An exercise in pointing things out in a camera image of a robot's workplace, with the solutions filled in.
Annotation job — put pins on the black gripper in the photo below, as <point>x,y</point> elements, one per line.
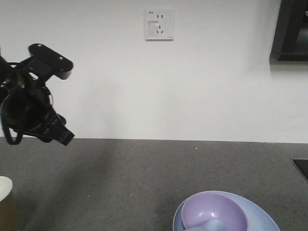
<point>26,109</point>

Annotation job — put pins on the brown paper cup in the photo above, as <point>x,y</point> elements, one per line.
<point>8,215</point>

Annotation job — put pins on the purple plastic bowl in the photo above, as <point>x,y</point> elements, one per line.
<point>202,207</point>

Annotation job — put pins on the light blue plastic spoon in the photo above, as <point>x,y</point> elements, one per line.
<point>211,225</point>

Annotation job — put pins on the light blue plate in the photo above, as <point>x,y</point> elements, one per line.
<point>258,219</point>

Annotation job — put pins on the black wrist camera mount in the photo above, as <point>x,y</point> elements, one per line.
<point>45,63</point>

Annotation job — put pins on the white wall socket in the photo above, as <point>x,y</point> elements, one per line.
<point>159,24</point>

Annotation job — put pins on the black wall cabinet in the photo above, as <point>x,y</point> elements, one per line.
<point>290,41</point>

